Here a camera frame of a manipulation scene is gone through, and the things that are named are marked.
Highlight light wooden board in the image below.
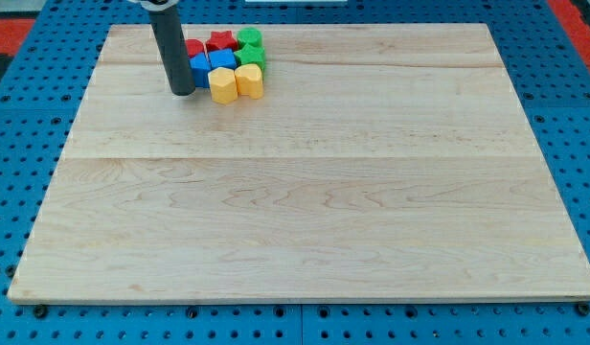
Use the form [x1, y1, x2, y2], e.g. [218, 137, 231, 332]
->
[8, 23, 590, 305]

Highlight red circle block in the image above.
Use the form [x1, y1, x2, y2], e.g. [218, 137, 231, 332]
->
[185, 38, 206, 58]

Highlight blue block left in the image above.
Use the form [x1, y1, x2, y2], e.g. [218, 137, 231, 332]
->
[189, 53, 211, 88]

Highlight blue cube block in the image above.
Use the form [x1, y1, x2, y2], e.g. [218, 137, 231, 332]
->
[208, 48, 238, 70]

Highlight green circle block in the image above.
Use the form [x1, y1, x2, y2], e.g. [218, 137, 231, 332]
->
[236, 27, 262, 49]

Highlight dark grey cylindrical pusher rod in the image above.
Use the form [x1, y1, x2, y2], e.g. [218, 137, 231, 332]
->
[147, 4, 195, 96]

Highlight red star block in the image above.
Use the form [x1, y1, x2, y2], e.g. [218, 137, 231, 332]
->
[205, 31, 238, 52]

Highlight green star block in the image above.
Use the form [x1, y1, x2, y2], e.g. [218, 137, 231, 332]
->
[234, 44, 266, 72]

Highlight yellow hexagon block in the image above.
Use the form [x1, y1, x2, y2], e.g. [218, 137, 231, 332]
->
[208, 67, 238, 104]

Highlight yellow heart block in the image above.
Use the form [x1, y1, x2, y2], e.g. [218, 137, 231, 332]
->
[235, 64, 264, 99]

